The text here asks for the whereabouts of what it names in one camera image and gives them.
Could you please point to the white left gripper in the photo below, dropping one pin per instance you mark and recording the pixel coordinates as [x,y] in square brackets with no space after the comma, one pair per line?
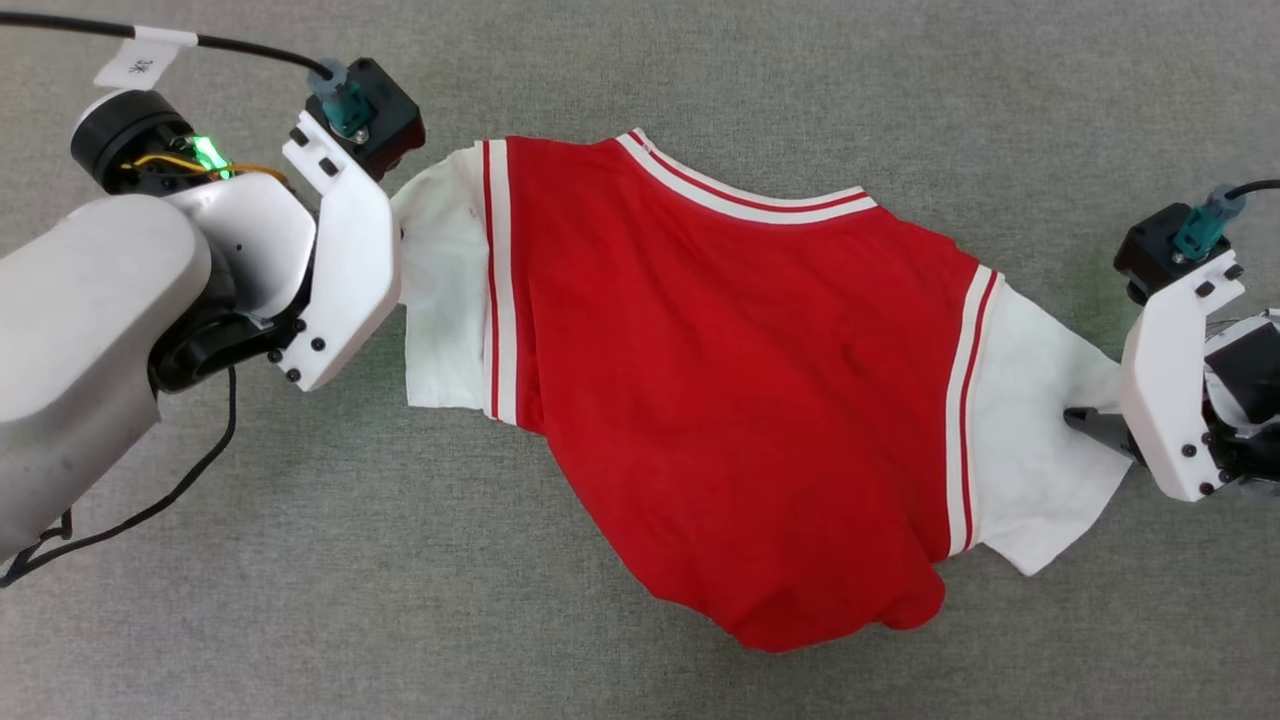
[345,270]

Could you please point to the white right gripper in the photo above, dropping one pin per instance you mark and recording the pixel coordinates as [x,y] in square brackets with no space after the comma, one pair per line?
[1170,390]

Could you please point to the red and white jersey shirt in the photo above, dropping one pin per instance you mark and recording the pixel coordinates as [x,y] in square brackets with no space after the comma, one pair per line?
[740,400]

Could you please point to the grey fabric sofa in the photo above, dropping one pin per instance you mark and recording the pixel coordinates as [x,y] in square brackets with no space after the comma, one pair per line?
[640,60]

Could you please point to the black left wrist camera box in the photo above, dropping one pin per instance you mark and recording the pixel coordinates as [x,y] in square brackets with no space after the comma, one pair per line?
[392,120]

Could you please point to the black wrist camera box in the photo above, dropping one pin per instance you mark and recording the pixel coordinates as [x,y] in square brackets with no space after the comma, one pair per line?
[392,120]
[1150,250]

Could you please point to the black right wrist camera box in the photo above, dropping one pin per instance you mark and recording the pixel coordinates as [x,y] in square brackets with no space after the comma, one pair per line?
[1150,250]

